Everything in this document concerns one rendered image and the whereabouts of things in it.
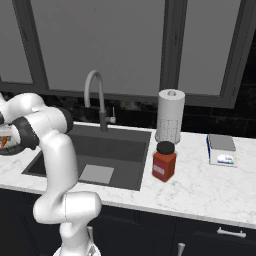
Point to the white paper towel roll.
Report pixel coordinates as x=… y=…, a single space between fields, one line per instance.
x=170 y=116

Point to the white kitchen scale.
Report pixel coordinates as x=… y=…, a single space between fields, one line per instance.
x=221 y=148

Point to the grey curved sink tap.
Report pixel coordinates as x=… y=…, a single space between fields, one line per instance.
x=99 y=100

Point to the orange carrot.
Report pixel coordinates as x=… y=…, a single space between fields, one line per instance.
x=4 y=141

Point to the red jar with black lid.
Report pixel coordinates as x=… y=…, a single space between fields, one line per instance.
x=164 y=163

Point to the dark drawer front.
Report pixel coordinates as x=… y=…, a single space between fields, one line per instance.
x=216 y=233

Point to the dark grey sink basin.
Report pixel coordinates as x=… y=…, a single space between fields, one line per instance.
x=113 y=156

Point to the window with dark frame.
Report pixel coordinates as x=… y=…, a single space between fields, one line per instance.
x=126 y=43

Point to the dark cupboard door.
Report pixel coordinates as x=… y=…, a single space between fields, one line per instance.
x=133 y=238

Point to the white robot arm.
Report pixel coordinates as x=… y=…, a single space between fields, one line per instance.
x=58 y=160

